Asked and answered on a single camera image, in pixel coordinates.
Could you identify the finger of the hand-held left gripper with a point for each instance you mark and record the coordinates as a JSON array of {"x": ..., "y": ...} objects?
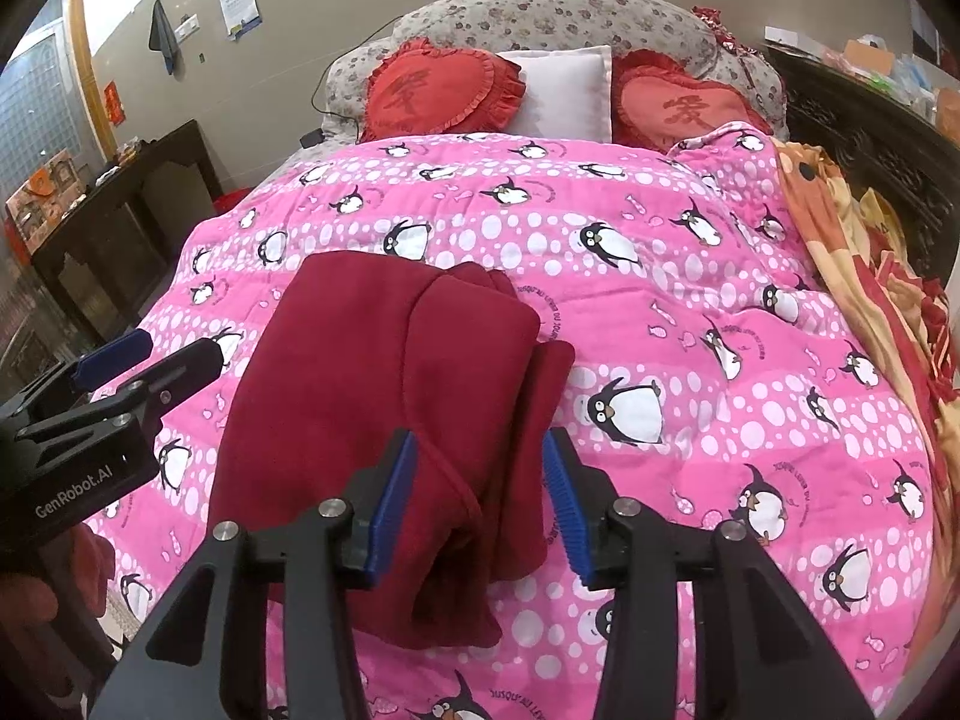
[
  {"x": 112, "y": 358},
  {"x": 184, "y": 373}
]

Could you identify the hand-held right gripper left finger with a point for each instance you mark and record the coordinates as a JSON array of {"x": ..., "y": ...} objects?
[{"x": 390, "y": 510}]

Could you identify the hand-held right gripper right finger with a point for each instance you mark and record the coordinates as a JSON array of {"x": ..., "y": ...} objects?
[{"x": 566, "y": 517}]

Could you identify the dark red fleece garment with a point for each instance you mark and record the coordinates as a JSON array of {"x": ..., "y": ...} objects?
[{"x": 360, "y": 360}]

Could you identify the person's left hand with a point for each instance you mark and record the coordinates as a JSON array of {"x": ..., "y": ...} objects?
[{"x": 26, "y": 604}]

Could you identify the orange printed box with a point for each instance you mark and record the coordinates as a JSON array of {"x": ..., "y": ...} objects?
[{"x": 45, "y": 199}]

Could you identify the red bag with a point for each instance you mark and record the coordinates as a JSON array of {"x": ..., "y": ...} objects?
[{"x": 236, "y": 202}]

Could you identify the dark wooden table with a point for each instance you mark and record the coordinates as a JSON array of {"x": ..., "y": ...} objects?
[{"x": 150, "y": 180}]

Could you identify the pink penguin printed blanket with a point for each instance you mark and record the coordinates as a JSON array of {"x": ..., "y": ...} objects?
[{"x": 675, "y": 315}]

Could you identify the floral bed sheet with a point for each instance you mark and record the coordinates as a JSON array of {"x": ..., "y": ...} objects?
[{"x": 300, "y": 161}]

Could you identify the gridded glass window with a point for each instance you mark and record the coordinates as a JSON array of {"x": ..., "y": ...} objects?
[{"x": 45, "y": 105}]

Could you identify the black charger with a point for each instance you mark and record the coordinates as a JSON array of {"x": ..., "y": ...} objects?
[{"x": 311, "y": 139}]

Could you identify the dark hanging cloth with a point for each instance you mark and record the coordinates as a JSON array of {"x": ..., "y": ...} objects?
[{"x": 163, "y": 37}]

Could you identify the red heart-shaped cushion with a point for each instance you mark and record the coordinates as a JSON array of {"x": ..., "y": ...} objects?
[
  {"x": 427, "y": 90},
  {"x": 675, "y": 109}
]

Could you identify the orange yellow blanket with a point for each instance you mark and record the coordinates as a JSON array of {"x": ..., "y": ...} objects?
[{"x": 862, "y": 255}]

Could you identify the white pillow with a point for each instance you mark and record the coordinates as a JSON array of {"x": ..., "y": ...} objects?
[{"x": 562, "y": 90}]

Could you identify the floral bolster pillow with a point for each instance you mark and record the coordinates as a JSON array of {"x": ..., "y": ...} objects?
[{"x": 562, "y": 15}]

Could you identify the red frilled cloth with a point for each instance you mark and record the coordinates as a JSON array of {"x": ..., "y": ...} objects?
[{"x": 720, "y": 26}]

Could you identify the tan cardboard box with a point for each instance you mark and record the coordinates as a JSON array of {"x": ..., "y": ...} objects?
[{"x": 868, "y": 58}]

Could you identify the pile of plastic packets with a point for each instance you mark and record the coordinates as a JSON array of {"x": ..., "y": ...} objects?
[{"x": 919, "y": 79}]

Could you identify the red wall sticker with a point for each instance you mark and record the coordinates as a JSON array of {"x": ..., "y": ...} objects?
[{"x": 112, "y": 101}]

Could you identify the white wall socket strip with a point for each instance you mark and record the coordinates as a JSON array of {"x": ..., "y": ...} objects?
[{"x": 188, "y": 24}]

